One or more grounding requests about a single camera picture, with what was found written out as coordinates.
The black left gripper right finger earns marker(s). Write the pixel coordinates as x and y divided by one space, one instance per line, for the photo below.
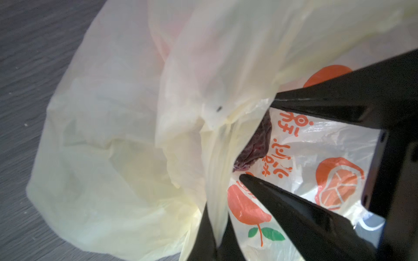
229 249

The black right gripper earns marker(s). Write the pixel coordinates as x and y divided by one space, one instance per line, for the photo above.
381 96

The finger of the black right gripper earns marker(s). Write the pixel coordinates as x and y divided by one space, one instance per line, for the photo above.
317 233

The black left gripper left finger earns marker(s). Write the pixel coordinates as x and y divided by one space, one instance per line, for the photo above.
204 248

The dark purple fruit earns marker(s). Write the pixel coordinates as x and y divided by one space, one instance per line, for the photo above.
257 147

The yellow plastic bag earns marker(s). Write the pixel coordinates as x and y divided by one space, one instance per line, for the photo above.
161 97

